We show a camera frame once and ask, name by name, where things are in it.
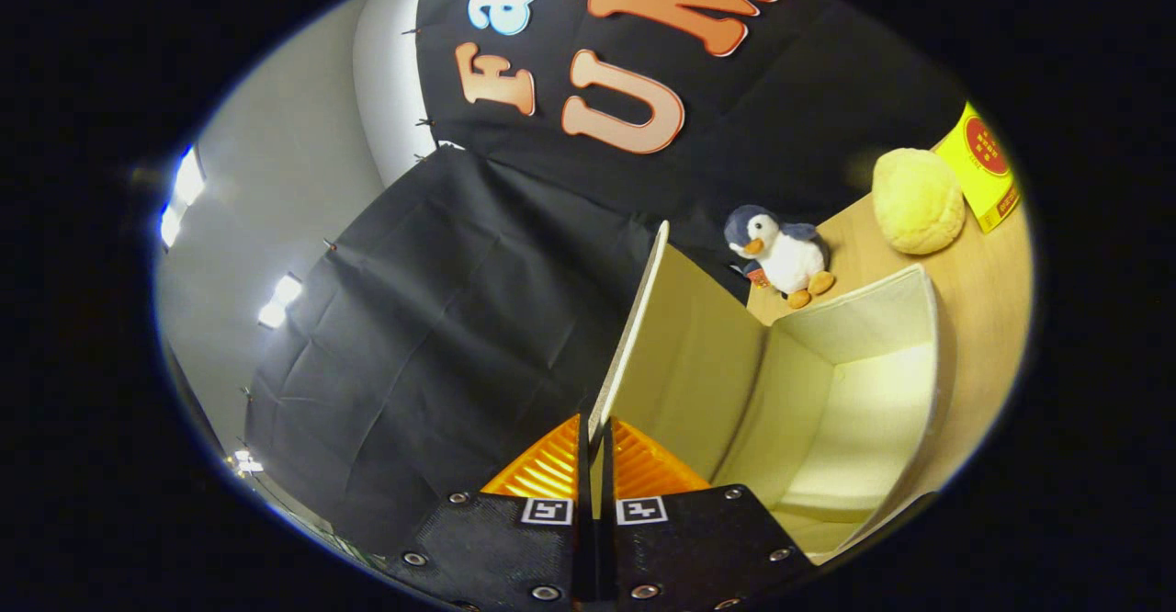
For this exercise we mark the yellow bun plush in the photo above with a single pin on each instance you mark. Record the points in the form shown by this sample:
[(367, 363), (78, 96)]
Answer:
[(919, 200)]

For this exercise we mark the penguin plush toy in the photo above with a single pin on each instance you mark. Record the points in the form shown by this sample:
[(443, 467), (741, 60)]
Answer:
[(790, 258)]

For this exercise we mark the beige fabric storage box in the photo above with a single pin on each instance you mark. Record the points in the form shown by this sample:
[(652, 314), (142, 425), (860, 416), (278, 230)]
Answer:
[(827, 428)]

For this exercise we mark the ceiling light panel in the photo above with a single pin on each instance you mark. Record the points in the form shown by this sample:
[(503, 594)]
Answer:
[(184, 194), (280, 301)]

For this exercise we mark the yellow book with red circle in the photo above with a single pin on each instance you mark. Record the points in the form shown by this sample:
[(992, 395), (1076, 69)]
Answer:
[(988, 166)]

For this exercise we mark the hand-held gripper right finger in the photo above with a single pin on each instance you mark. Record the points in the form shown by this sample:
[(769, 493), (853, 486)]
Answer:
[(698, 548)]

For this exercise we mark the black backdrop cloth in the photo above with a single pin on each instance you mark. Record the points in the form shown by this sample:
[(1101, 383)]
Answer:
[(441, 336)]

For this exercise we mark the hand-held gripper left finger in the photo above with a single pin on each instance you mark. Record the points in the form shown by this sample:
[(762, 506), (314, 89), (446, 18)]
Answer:
[(505, 548)]

